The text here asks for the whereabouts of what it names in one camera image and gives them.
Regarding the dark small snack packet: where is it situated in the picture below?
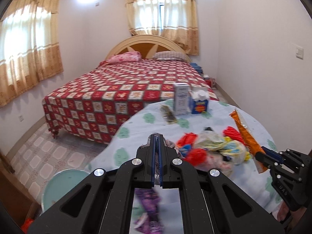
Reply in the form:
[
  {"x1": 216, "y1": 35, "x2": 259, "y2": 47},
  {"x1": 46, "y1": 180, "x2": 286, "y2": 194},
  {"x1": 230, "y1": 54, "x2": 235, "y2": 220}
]
[{"x1": 160, "y1": 105, "x2": 178, "y2": 124}]

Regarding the red checkered bed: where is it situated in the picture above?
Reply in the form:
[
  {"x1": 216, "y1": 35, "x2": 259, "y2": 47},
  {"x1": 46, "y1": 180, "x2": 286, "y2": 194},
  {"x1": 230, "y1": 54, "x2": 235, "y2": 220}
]
[{"x1": 42, "y1": 59, "x2": 218, "y2": 144}]

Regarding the teal plastic trash bin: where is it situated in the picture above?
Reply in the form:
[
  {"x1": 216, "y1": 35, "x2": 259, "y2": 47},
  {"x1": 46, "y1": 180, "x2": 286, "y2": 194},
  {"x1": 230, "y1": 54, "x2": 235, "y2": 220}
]
[{"x1": 41, "y1": 168, "x2": 89, "y2": 212}]

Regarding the red foam net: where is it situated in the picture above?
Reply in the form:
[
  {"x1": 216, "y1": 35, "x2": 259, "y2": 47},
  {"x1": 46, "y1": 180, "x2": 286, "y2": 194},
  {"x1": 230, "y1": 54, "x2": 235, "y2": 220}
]
[{"x1": 223, "y1": 126, "x2": 245, "y2": 144}]

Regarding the blue folded clothes stack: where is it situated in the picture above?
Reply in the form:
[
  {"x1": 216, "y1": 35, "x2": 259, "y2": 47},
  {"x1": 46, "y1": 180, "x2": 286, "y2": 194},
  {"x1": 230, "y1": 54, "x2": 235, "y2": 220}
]
[{"x1": 190, "y1": 62, "x2": 204, "y2": 74}]

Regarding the striped pillow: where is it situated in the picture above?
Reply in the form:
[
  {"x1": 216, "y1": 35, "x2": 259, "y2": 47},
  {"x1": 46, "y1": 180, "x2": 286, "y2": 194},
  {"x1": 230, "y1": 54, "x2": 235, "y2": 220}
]
[{"x1": 153, "y1": 51, "x2": 188, "y2": 61}]

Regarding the tall white carton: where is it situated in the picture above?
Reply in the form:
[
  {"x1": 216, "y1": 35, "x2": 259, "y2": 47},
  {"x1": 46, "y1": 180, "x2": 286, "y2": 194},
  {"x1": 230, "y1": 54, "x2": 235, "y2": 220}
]
[{"x1": 173, "y1": 82, "x2": 189, "y2": 116}]

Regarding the brown wooden cabinet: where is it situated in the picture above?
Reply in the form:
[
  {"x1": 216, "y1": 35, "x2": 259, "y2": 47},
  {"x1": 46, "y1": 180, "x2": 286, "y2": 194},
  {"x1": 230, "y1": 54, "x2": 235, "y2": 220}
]
[{"x1": 1, "y1": 153, "x2": 41, "y2": 227}]

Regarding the right beige curtain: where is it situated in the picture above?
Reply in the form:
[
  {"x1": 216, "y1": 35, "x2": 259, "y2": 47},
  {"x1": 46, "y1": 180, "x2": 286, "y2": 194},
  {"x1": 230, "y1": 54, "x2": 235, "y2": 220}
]
[{"x1": 125, "y1": 0, "x2": 199, "y2": 56}]

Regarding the purple foil wrapper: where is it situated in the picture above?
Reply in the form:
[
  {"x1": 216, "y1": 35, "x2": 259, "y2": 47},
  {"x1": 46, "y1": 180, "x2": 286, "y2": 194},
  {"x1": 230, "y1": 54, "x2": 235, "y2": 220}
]
[{"x1": 134, "y1": 189, "x2": 163, "y2": 234}]

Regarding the cloud print table cloth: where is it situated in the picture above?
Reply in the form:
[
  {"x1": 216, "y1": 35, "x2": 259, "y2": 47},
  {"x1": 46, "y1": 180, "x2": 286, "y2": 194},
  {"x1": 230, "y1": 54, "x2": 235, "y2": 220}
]
[{"x1": 87, "y1": 100, "x2": 284, "y2": 233}]

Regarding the left beige curtain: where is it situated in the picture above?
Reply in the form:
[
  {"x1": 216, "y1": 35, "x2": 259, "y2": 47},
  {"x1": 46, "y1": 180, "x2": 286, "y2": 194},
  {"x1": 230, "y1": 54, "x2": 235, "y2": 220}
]
[{"x1": 1, "y1": 0, "x2": 63, "y2": 107}]

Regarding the white wall switch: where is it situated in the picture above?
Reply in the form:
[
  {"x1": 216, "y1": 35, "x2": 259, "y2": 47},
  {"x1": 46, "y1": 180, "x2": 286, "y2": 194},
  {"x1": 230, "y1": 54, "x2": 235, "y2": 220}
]
[{"x1": 296, "y1": 46, "x2": 304, "y2": 60}]

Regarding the beige curtain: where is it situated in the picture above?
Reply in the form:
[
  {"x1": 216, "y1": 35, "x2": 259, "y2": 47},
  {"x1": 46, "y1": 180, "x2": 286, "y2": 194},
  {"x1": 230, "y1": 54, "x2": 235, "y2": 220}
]
[
  {"x1": 125, "y1": 0, "x2": 199, "y2": 56},
  {"x1": 1, "y1": 0, "x2": 63, "y2": 107}
]

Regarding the orange long snack wrapper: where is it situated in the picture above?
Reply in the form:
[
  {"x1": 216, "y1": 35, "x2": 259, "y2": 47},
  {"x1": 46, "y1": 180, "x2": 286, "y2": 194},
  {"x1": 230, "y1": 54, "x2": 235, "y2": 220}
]
[{"x1": 230, "y1": 109, "x2": 268, "y2": 173}]

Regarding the pink pillow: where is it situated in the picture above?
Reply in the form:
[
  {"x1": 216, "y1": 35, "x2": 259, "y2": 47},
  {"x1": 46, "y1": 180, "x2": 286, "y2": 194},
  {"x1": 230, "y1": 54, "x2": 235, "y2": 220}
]
[{"x1": 106, "y1": 51, "x2": 142, "y2": 64}]

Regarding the red box on floor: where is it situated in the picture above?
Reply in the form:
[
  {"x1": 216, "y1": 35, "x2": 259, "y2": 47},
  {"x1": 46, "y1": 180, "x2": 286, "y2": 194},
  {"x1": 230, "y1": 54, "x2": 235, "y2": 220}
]
[{"x1": 203, "y1": 74, "x2": 216, "y2": 89}]

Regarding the cream wooden headboard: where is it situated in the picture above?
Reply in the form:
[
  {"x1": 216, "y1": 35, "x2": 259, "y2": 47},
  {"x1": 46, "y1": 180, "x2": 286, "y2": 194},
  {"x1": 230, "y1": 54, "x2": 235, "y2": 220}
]
[{"x1": 105, "y1": 34, "x2": 191, "y2": 63}]

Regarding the red orange wrapper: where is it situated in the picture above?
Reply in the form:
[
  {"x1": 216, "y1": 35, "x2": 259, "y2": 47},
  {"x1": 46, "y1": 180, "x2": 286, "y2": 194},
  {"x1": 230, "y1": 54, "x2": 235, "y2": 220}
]
[{"x1": 176, "y1": 133, "x2": 207, "y2": 166}]

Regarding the blue gable top carton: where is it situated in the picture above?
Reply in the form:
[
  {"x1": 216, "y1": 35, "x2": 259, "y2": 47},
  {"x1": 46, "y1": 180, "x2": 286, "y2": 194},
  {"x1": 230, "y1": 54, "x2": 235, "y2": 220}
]
[{"x1": 189, "y1": 88, "x2": 210, "y2": 114}]

